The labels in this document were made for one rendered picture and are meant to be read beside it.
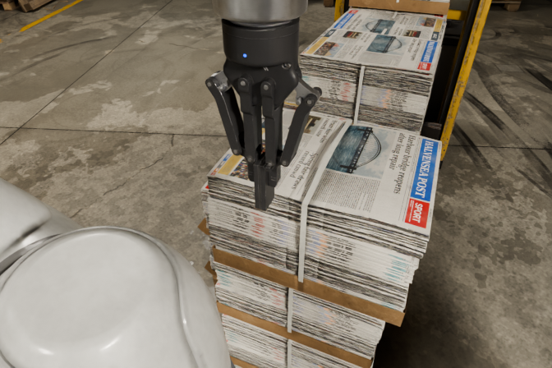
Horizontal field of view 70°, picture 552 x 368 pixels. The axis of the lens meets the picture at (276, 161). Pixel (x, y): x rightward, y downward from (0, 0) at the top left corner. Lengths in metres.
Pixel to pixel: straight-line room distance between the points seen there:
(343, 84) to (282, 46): 0.80
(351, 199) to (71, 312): 0.46
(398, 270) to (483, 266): 1.49
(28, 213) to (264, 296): 0.61
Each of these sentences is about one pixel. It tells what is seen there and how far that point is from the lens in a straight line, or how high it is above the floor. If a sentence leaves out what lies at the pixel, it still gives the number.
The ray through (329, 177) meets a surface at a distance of 0.68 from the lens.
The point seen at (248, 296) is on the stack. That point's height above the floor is 0.72.
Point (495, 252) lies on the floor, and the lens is 2.24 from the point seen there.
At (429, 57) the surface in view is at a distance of 1.23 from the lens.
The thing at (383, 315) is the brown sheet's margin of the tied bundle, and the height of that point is 0.85.
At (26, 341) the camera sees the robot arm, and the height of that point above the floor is 1.27.
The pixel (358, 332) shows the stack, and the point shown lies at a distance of 0.89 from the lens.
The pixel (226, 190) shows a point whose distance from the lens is 0.69.
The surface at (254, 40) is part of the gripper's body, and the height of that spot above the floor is 1.36.
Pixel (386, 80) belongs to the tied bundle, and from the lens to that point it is 1.13.
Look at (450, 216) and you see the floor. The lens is 2.34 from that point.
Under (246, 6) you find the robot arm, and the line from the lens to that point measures 0.35.
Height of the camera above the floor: 1.47
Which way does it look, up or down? 35 degrees down
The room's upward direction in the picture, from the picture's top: straight up
